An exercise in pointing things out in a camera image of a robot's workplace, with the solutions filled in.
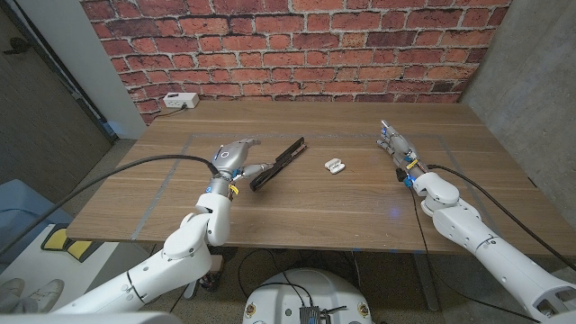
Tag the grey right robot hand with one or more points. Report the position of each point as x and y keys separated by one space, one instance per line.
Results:
x=400 y=146

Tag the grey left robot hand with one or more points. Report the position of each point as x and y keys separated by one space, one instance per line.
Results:
x=231 y=157

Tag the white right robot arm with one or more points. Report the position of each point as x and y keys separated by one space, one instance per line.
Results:
x=495 y=252

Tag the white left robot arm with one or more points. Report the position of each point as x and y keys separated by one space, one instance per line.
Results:
x=180 y=252

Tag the white airpods case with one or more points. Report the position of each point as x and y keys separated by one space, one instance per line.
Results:
x=335 y=167

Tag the white power strip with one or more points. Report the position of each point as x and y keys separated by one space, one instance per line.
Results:
x=180 y=100

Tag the grey tape outline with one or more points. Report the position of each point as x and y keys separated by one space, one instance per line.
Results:
x=315 y=135

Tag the red brick printed backdrop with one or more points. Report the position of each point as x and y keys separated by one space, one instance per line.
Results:
x=292 y=45

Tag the grey metal table leg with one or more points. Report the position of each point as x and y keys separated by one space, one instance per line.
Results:
x=192 y=290
x=427 y=288

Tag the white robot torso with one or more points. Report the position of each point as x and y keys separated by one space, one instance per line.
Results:
x=333 y=292

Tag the white floor platform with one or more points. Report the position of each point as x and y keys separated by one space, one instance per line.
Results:
x=103 y=270

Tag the small grey electronics box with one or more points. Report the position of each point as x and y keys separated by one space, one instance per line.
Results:
x=309 y=315

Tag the dark grey door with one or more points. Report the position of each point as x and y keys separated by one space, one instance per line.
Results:
x=36 y=126

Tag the blue padded seat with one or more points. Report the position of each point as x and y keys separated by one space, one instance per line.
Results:
x=27 y=211

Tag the white sneaker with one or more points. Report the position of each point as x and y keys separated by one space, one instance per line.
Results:
x=45 y=294
x=11 y=288

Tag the grey trouser leg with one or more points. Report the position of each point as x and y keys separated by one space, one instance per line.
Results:
x=18 y=306

